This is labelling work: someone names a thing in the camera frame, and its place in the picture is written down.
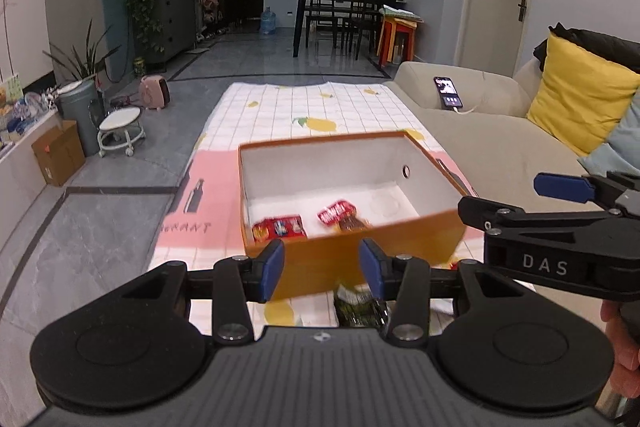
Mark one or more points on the yellow pillow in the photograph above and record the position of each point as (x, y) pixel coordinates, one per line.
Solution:
(580, 92)

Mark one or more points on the long leaf potted plant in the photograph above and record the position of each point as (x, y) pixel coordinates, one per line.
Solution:
(82, 57)

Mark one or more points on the checked lemon print tablecloth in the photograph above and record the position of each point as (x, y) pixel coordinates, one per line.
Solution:
(280, 107)

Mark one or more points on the person's right hand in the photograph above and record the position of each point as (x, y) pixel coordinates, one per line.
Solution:
(622, 347)

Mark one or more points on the green snack packet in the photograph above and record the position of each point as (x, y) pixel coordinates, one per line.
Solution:
(357, 309)

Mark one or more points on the brown cardboard box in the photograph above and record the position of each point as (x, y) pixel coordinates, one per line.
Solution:
(57, 152)

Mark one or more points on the orange cardboard box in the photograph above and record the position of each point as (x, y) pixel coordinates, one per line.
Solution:
(320, 262)

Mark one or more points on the beige sofa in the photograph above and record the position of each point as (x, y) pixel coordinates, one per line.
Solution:
(480, 142)

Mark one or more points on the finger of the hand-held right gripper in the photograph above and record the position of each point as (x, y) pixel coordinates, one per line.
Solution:
(562, 187)
(500, 213)

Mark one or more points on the black smartphone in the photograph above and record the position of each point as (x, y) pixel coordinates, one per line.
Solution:
(447, 92)

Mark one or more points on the blue water jug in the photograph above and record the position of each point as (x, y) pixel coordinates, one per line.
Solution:
(268, 22)

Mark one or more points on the grey trash bin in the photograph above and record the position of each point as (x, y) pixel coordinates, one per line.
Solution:
(80, 112)

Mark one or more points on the dark grey dresser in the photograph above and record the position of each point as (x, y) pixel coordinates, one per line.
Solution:
(175, 22)

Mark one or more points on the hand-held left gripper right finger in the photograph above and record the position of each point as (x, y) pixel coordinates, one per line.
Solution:
(372, 267)

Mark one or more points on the stacked orange stools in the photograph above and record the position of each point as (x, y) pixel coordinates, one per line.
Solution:
(397, 39)

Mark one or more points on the white wheeled stool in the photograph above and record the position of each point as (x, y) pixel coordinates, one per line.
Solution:
(121, 119)

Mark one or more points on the black dining chair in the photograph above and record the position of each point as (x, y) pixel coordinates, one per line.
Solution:
(372, 2)

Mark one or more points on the red snack packet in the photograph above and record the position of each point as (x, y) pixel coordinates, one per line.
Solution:
(336, 212)
(279, 228)

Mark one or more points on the light blue pillow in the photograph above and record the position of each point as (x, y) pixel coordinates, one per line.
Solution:
(622, 137)

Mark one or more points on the pink space heater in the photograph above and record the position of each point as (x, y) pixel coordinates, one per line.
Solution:
(154, 93)

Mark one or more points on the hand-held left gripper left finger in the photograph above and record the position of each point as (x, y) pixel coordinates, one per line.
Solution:
(272, 267)

